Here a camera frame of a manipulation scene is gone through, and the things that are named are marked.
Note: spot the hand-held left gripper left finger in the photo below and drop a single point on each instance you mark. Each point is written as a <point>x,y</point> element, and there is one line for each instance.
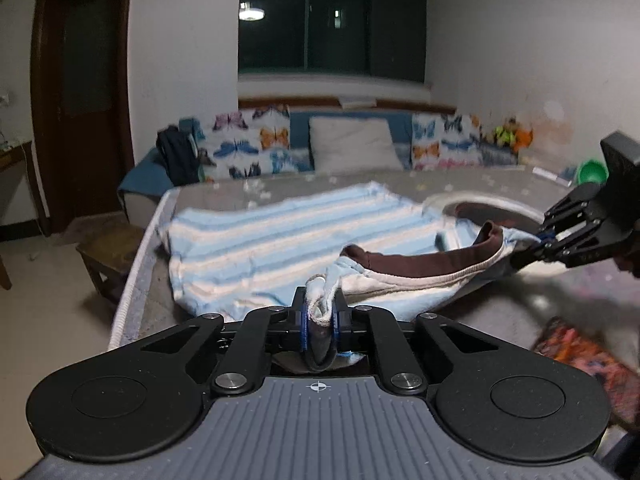
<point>299,305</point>

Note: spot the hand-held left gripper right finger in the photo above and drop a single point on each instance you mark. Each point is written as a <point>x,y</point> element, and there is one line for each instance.
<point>341,310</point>

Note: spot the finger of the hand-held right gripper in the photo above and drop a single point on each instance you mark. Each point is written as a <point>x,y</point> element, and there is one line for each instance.
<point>575,210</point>
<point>580,247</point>

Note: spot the blue white striped shirt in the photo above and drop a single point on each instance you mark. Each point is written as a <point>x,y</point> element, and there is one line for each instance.
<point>250,250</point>

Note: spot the green bowl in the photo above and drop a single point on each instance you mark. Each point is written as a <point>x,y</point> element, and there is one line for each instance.
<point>591,172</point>

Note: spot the grey star-print mattress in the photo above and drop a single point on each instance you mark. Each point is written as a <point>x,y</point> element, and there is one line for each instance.
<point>590,290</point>

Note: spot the white tube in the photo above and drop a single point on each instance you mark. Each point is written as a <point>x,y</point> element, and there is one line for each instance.
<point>550,174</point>

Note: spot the round dark mattress patch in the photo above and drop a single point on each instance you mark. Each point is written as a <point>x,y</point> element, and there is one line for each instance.
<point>500,207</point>

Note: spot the stuffed toys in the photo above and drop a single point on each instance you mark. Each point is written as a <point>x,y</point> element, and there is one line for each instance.
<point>507,135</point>

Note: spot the red patterned bag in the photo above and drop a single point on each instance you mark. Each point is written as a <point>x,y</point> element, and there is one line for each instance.
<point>585,360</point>

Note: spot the small butterfly print pillow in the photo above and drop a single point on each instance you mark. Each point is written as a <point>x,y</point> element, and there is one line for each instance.
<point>442,142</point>

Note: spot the plain grey pillow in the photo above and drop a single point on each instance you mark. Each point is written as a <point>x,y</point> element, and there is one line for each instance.
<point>352,145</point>

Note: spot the large butterfly print pillow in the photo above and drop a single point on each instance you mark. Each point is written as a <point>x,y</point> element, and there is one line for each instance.
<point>245,145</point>

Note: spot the dark backpack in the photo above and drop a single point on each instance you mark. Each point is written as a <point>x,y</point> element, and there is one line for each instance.
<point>177,157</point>

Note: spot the blue sofa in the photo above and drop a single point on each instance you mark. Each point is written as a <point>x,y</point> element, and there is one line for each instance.
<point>145,180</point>

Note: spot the low wooden stool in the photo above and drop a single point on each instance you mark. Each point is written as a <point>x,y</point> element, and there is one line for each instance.
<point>107,247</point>

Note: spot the white book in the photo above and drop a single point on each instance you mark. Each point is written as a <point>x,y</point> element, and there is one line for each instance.
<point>357,101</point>

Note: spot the brown wooden door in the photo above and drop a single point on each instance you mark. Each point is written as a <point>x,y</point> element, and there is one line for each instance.
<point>85,110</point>

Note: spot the green-framed window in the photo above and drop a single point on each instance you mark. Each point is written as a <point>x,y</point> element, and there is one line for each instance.
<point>330,15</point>

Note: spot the wooden side table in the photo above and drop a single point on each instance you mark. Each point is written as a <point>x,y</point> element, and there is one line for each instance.
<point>15,155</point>

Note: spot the white wall socket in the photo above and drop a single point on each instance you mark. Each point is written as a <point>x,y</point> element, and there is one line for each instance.
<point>5,98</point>

